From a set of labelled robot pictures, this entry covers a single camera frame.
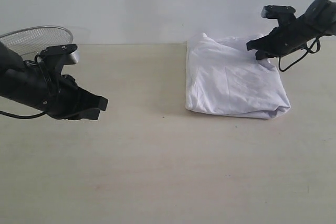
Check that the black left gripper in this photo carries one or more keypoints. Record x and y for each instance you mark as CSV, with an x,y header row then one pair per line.
x,y
54,95

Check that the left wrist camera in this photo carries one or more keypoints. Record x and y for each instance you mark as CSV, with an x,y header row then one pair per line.
x,y
54,58

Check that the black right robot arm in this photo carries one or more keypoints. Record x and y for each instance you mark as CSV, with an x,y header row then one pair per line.
x,y
320,15

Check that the white cotton t-shirt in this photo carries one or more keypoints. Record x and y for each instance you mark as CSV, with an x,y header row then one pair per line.
x,y
224,78

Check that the metal mesh basket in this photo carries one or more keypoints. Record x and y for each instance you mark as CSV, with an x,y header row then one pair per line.
x,y
28,42

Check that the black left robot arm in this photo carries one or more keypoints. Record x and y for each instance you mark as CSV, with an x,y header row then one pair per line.
x,y
39,84

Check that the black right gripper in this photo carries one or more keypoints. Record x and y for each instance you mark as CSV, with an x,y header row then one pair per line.
x,y
287,40

